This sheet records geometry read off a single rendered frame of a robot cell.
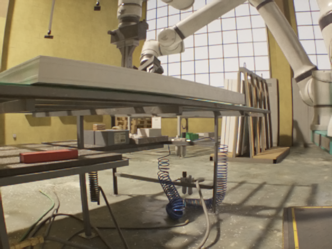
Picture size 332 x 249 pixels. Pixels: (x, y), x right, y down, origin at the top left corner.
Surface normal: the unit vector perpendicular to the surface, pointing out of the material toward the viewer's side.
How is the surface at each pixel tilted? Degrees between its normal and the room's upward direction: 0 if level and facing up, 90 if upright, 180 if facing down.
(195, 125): 90
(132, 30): 90
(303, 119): 90
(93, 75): 90
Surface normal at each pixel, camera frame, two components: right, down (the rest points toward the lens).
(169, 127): -0.53, 0.03
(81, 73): 0.84, 0.01
